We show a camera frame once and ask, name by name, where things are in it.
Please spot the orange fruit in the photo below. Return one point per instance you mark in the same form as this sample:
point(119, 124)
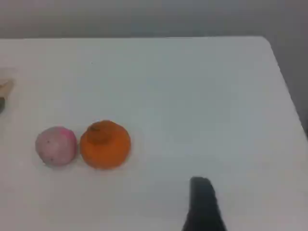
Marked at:
point(106, 149)

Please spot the pink peach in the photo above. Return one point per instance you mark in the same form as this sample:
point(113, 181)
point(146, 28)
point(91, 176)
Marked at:
point(55, 146)

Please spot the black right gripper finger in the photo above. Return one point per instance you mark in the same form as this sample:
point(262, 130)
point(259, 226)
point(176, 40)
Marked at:
point(202, 207)

